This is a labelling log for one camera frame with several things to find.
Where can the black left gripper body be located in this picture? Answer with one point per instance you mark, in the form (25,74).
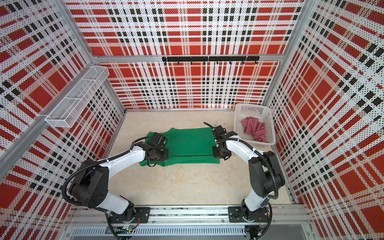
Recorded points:
(160,155)

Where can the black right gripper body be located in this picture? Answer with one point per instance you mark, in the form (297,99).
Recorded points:
(219,153)

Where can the green tank top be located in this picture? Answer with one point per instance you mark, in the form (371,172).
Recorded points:
(187,146)

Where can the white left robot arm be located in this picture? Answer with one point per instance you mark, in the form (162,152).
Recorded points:
(89,185)

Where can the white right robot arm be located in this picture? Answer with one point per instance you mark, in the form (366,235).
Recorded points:
(266,175)

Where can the maroon crumpled tank top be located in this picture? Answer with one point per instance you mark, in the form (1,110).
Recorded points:
(255,128)

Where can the white perforated plastic basket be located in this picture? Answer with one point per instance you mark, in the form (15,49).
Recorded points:
(264,114)

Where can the black wall hook rail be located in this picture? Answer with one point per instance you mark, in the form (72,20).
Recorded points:
(212,59)

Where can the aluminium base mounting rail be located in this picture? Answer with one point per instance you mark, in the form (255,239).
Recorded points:
(196,215)

